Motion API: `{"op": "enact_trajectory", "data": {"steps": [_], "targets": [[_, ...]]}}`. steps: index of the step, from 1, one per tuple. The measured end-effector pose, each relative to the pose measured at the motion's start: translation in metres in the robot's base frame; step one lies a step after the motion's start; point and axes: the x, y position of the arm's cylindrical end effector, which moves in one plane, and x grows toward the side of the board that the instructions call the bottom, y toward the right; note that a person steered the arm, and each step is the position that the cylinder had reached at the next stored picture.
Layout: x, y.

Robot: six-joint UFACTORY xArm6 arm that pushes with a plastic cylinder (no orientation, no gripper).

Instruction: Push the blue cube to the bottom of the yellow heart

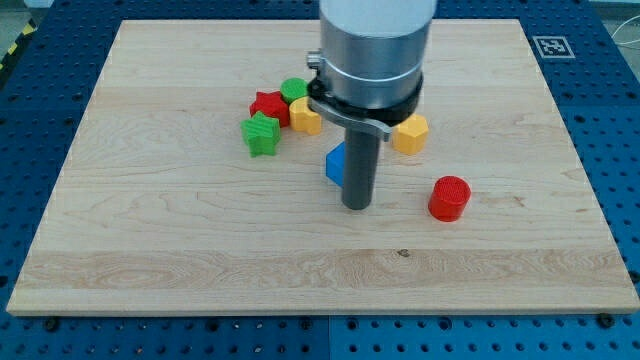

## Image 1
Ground red star block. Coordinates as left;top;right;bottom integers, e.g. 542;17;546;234
249;91;290;128

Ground red cylinder block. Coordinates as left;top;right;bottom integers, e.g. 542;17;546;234
427;175;471;222

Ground fiducial marker tag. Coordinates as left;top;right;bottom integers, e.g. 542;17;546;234
532;36;575;59

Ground yellow heart block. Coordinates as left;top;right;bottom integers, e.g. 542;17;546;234
289;96;322;135

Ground wooden board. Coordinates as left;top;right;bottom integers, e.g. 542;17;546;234
7;19;639;316

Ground green cylinder block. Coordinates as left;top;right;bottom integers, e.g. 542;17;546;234
280;77;308;105

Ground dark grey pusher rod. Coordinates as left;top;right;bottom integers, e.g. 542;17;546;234
342;129;380;210

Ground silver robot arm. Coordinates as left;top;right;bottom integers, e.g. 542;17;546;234
307;0;438;141

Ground white cable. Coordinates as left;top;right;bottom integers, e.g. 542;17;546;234
610;13;640;51

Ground green star block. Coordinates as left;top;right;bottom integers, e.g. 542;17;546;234
240;111;281;157

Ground yellow hexagon block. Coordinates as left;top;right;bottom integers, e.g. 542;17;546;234
392;114;429;155

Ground blue cube block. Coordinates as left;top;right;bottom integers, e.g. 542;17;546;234
325;143;345;187

